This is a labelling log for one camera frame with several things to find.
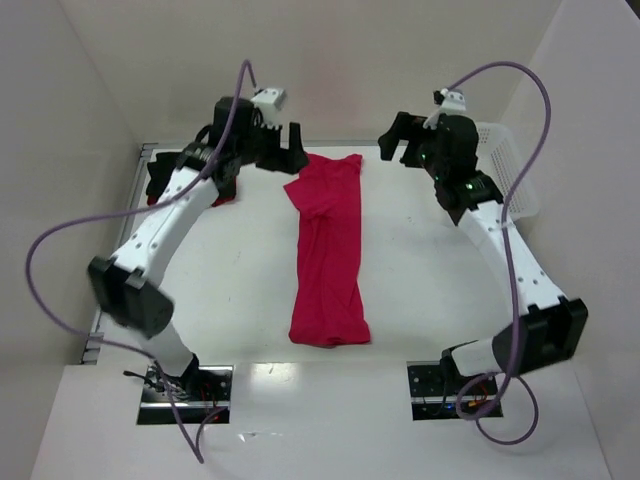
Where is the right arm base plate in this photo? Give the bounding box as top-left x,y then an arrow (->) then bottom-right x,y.
407,361 -> 498,421

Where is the pink t shirt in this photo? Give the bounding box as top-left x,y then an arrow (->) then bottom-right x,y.
284,154 -> 371,348

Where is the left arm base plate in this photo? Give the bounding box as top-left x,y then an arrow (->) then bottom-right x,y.
123,366 -> 233,426

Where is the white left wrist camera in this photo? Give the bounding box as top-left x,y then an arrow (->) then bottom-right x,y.
251,87 -> 287,127

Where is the white plastic basket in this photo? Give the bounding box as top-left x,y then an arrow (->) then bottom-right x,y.
476,122 -> 540,220

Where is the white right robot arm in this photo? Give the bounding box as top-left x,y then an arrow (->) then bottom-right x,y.
378,111 -> 588,378

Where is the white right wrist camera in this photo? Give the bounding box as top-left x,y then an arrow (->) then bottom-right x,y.
423,88 -> 467,130

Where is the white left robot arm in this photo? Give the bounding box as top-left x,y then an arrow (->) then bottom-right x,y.
88,87 -> 308,396

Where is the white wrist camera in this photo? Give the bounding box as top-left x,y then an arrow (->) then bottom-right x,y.
423,88 -> 467,130
251,87 -> 287,127

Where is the black folded t shirt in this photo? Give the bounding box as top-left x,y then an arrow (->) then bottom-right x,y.
145,152 -> 182,206

